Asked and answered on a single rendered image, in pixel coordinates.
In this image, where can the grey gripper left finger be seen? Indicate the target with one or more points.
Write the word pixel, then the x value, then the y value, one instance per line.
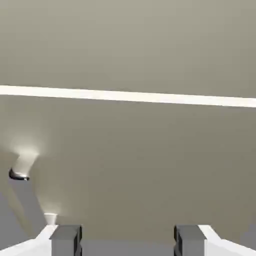
pixel 64 242

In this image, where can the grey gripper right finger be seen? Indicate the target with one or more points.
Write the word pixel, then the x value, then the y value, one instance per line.
pixel 190 242

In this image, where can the tan cabinet door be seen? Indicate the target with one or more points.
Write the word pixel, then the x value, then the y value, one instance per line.
pixel 128 44
pixel 140 164

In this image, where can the tan cabinet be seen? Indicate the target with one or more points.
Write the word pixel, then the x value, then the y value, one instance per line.
pixel 128 97

